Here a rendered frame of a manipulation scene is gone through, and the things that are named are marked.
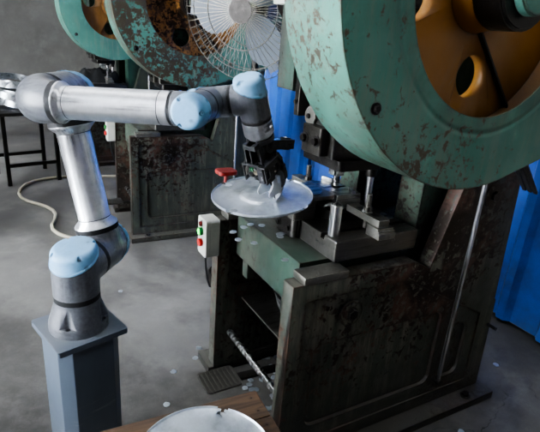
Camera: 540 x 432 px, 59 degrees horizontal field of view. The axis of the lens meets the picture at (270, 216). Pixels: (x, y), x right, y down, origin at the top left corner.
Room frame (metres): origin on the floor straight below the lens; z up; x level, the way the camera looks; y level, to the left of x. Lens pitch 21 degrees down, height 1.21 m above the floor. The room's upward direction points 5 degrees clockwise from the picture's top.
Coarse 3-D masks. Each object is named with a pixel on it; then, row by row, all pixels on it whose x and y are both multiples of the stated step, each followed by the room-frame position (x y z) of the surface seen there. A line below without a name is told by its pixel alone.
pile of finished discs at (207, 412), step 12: (192, 408) 0.88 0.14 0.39; (204, 408) 0.89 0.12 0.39; (216, 408) 0.89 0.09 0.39; (228, 408) 0.89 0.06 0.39; (168, 420) 0.84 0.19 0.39; (180, 420) 0.84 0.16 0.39; (192, 420) 0.85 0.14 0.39; (204, 420) 0.85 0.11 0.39; (216, 420) 0.85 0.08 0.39; (228, 420) 0.86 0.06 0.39; (240, 420) 0.86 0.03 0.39; (252, 420) 0.86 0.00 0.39
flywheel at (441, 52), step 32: (448, 0) 1.06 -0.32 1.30; (480, 0) 1.02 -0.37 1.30; (512, 0) 0.99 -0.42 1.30; (448, 32) 1.07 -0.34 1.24; (480, 32) 1.09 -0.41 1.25; (512, 32) 1.17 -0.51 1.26; (448, 64) 1.08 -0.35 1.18; (480, 64) 1.15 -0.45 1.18; (512, 64) 1.19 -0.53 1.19; (448, 96) 1.09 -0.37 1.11; (480, 96) 1.14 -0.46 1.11; (512, 96) 1.20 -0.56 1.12
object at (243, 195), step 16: (224, 192) 1.32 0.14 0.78; (240, 192) 1.32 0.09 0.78; (256, 192) 1.31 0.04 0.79; (288, 192) 1.33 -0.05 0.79; (304, 192) 1.33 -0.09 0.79; (224, 208) 1.20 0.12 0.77; (240, 208) 1.21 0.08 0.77; (256, 208) 1.21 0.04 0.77; (272, 208) 1.22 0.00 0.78; (288, 208) 1.22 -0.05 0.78
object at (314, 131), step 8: (312, 112) 1.43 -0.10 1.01; (312, 120) 1.43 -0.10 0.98; (304, 128) 1.43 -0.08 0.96; (312, 128) 1.39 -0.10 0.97; (320, 128) 1.36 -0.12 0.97; (304, 136) 1.41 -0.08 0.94; (312, 136) 1.39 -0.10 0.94; (320, 136) 1.36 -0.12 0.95; (328, 136) 1.36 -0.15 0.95; (304, 144) 1.42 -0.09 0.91; (312, 144) 1.36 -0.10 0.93; (320, 144) 1.35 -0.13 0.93; (328, 144) 1.37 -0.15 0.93; (336, 144) 1.35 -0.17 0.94; (312, 152) 1.38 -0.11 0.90; (320, 152) 1.35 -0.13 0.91; (328, 152) 1.36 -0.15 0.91; (336, 152) 1.35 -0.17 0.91; (344, 152) 1.36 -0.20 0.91
